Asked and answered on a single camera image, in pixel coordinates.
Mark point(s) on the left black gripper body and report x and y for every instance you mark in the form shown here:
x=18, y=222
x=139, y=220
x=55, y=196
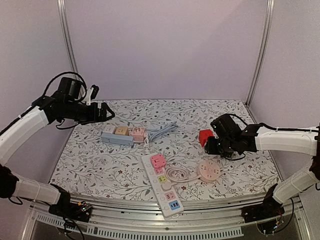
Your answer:
x=84, y=116

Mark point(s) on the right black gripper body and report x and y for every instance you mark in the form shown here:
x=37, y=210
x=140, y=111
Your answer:
x=212, y=145

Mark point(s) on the red cube socket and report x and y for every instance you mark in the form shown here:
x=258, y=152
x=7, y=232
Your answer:
x=204, y=135

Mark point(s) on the round pink socket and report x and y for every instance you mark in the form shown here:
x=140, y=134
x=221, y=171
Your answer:
x=208, y=171

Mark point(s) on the pink plug adapter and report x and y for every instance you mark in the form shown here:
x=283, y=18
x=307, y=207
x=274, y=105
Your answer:
x=158, y=161

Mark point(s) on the white long power strip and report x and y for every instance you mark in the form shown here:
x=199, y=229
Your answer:
x=163, y=188

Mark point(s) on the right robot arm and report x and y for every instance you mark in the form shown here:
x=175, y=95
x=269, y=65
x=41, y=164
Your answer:
x=304, y=141

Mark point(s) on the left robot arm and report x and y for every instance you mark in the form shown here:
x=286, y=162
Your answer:
x=65, y=97

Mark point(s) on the white cube adapter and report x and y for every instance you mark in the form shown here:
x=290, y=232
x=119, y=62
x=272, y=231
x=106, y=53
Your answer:
x=109, y=129

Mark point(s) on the beige cube adapter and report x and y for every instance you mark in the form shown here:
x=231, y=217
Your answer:
x=122, y=130

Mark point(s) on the blue power strip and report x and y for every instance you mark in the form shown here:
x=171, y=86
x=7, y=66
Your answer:
x=116, y=139

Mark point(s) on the pink cube adapter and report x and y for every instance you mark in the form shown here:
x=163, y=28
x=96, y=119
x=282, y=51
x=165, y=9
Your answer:
x=138, y=133

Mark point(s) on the floral tablecloth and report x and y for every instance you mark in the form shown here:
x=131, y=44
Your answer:
x=87, y=166

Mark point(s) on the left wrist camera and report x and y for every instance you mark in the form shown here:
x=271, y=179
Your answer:
x=91, y=94

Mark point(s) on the aluminium front rail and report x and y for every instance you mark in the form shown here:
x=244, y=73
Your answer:
x=213, y=219

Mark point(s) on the left aluminium frame post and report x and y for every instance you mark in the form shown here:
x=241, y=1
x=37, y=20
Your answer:
x=66, y=34

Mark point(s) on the aluminium frame post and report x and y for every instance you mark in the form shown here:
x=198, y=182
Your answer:
x=66, y=34
x=262, y=51

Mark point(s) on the right aluminium frame post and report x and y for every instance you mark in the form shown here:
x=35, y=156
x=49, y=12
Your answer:
x=262, y=51

